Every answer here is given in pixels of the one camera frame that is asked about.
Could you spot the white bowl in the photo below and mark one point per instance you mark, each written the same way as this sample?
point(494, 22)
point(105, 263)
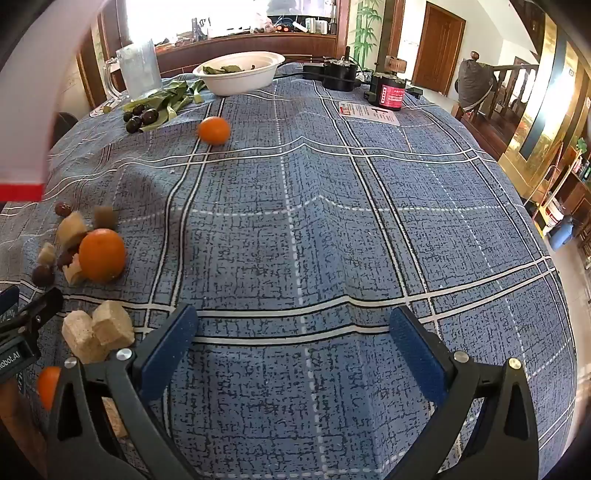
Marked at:
point(240, 82)

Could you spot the white bucket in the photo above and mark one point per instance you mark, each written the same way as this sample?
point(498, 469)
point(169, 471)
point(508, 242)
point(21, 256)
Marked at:
point(554, 215)

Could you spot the red and white box lid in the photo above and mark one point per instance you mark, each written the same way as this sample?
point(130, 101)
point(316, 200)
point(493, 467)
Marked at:
point(46, 101)

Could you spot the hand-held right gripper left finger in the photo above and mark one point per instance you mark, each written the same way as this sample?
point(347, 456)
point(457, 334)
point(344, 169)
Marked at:
point(168, 353)

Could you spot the gold pillar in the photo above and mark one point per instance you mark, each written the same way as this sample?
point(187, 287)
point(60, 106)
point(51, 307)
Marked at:
point(540, 101)

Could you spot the red jujube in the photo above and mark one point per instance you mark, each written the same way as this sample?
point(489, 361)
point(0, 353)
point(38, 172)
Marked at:
point(62, 208)
point(42, 275)
point(65, 258)

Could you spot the black power adapter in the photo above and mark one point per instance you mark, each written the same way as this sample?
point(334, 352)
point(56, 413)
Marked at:
point(314, 70)

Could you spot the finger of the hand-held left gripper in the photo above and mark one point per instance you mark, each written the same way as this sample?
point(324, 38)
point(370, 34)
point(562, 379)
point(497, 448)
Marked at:
point(39, 309)
point(8, 302)

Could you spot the red and black cylinder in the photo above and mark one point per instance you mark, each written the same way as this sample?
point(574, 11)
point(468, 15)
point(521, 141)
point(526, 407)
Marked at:
point(388, 92)

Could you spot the window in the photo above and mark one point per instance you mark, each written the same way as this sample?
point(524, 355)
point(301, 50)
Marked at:
point(231, 11)

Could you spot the grey jacket on post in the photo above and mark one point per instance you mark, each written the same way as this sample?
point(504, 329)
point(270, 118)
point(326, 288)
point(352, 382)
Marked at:
point(475, 83)

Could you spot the white printed card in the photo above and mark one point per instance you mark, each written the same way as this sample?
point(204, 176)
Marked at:
point(369, 113)

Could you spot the orange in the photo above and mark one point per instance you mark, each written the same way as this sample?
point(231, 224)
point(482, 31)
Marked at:
point(47, 387)
point(214, 130)
point(101, 254)

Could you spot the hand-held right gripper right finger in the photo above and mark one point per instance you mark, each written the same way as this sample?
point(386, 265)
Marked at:
point(418, 355)

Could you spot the wooden stair railing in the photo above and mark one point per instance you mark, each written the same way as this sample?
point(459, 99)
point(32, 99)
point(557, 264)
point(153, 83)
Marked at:
point(512, 87)

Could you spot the wooden door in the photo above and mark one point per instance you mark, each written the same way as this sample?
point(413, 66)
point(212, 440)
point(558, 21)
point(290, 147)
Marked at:
point(436, 46)

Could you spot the dark jujube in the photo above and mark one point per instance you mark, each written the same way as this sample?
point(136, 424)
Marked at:
point(134, 124)
point(150, 116)
point(138, 109)

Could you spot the blue plaid tablecloth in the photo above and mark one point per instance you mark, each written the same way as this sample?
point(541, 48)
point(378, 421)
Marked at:
point(323, 230)

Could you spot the tan food chunk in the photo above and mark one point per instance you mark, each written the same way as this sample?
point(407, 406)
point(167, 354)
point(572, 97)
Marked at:
point(113, 325)
point(46, 253)
point(73, 274)
point(71, 229)
point(104, 216)
point(79, 339)

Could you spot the clutter of tools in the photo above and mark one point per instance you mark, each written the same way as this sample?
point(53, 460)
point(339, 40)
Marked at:
point(286, 25)

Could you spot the green leaf scraps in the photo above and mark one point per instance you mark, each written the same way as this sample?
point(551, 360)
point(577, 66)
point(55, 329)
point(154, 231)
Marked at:
point(226, 69)

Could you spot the bamboo wall painting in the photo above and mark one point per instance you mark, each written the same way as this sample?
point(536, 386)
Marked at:
point(367, 27)

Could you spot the blue container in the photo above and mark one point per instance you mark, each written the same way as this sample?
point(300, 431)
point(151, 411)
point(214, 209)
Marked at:
point(562, 236)

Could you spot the glass mug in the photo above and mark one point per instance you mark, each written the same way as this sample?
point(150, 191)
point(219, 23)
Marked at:
point(138, 69)

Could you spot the green leafy stems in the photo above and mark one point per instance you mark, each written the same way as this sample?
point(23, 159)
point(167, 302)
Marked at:
point(171, 97)

